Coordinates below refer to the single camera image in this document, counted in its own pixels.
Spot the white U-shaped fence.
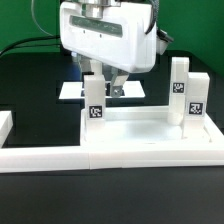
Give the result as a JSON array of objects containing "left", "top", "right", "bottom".
[{"left": 0, "top": 111, "right": 224, "bottom": 173}]

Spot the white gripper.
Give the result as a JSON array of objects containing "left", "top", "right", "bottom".
[{"left": 59, "top": 0, "right": 173, "bottom": 98}]

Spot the black cable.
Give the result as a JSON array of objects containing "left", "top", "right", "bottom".
[{"left": 0, "top": 35, "right": 62, "bottom": 56}]

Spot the white desk top tray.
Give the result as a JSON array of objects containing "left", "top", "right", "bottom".
[{"left": 80, "top": 106, "right": 224, "bottom": 145}]

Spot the grey thin cable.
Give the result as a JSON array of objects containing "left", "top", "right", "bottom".
[{"left": 30, "top": 0, "right": 56, "bottom": 37}]

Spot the fiducial marker plate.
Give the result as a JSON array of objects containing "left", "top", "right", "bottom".
[{"left": 59, "top": 81, "right": 145, "bottom": 100}]

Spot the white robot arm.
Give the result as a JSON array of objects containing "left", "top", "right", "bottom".
[{"left": 60, "top": 0, "right": 173, "bottom": 97}]

